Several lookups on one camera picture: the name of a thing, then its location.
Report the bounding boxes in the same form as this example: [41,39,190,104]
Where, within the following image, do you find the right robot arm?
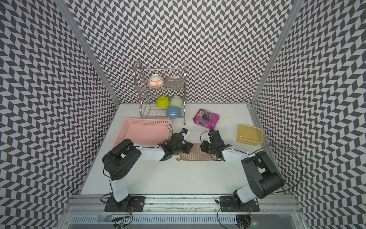
[200,129,285,210]

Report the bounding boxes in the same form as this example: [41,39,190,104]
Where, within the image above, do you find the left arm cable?
[100,163,135,228]

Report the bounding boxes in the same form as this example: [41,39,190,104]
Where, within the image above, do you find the pink perforated plastic basket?
[113,118,171,147]

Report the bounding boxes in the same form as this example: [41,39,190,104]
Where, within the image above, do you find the blue bowl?
[165,106,181,118]

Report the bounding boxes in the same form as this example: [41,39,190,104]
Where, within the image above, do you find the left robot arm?
[102,133,193,204]

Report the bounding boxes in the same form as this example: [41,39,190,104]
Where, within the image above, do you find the pale green bowl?
[170,95,184,108]

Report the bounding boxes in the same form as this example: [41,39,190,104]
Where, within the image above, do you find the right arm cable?
[251,143,304,195]

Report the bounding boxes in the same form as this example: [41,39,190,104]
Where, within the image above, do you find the metal two-tier dish rack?
[132,61,188,125]

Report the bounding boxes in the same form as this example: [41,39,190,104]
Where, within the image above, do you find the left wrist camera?
[180,128,189,138]

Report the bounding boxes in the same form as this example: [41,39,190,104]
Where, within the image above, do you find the striped brown square dishcloth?
[176,143,219,161]

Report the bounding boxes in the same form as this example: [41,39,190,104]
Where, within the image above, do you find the white orange patterned bowl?
[148,74,165,88]

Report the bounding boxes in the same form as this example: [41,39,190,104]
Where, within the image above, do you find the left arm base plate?
[104,196,146,212]

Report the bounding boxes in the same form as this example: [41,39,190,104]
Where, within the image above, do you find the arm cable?
[251,143,304,195]
[100,163,135,228]

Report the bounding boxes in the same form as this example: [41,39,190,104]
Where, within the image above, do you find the clear glass plate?
[165,76,184,89]

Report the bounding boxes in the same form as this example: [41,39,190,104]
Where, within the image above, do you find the aluminium front rail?
[62,194,302,215]

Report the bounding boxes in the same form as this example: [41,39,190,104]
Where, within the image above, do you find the yellow plastic tray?
[236,125,264,146]

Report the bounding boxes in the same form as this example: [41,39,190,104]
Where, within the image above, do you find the lime green bowl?
[156,96,170,108]

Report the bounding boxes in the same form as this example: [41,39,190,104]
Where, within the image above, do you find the magenta snack bag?
[193,109,220,129]

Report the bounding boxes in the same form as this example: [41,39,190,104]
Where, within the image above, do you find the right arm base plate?
[218,196,260,212]

